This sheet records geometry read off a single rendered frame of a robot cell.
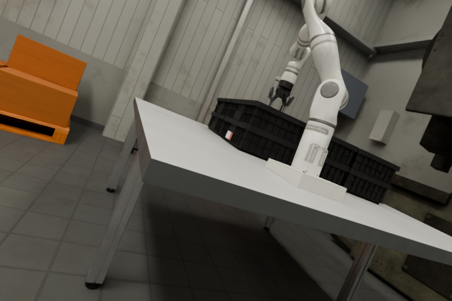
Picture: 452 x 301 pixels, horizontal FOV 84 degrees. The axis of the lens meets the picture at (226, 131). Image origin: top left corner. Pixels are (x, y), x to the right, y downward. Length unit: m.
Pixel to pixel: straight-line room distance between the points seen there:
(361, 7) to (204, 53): 3.16
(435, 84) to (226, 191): 2.51
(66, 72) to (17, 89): 0.56
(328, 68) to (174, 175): 0.75
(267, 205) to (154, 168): 0.22
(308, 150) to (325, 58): 0.34
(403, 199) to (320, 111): 2.12
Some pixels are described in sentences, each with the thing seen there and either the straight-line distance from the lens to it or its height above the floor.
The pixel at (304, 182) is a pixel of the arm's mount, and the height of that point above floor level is 0.72.
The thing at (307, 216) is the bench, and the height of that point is 0.68.
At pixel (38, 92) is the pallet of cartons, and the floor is 0.39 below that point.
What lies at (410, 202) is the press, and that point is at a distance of 2.91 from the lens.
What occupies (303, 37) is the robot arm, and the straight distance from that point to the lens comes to 1.30.
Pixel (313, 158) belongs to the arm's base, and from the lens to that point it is 0.88.
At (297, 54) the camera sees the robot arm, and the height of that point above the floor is 1.25.
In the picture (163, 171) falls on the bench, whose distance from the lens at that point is 0.41.
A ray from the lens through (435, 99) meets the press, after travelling 2.75.
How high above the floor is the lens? 0.80
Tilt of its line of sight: 2 degrees down
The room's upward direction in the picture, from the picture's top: 23 degrees clockwise
